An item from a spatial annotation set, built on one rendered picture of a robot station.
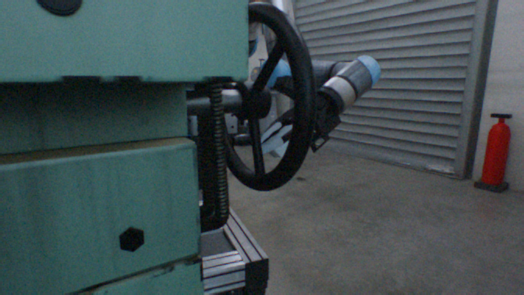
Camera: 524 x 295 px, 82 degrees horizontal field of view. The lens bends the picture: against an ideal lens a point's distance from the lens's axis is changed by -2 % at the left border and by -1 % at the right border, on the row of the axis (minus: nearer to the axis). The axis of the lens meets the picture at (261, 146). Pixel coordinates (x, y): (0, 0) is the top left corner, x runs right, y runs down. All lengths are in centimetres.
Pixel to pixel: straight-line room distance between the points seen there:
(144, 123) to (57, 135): 5
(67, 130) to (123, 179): 5
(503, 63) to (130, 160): 300
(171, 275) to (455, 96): 301
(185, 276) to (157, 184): 8
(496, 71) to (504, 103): 26
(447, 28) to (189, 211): 309
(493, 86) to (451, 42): 49
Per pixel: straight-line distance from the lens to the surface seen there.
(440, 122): 320
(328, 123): 68
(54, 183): 21
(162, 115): 23
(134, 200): 22
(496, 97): 308
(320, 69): 76
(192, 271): 25
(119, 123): 22
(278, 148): 60
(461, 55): 314
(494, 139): 293
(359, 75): 72
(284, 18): 42
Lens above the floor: 84
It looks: 12 degrees down
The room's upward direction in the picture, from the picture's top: straight up
